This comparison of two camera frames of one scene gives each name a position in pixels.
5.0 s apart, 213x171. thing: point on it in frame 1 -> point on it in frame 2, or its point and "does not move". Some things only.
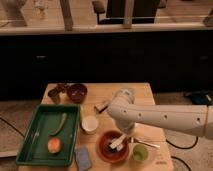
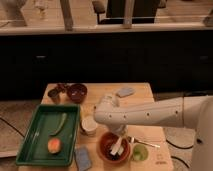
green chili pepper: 61,125 does not move
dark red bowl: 77,93 does not move
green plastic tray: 52,137 does not move
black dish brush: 108,147 -> 114,156
